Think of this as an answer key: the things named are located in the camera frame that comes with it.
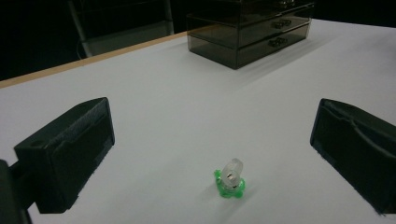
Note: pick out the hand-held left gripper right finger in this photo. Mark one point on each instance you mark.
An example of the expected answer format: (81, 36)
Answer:
(355, 149)

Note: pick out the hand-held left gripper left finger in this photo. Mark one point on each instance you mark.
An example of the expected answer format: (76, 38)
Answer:
(71, 155)

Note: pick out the smoky transparent drawer organizer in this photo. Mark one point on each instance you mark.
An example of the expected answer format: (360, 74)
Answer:
(218, 46)

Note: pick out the white metal table frame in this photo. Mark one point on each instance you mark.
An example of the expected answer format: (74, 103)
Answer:
(124, 39)

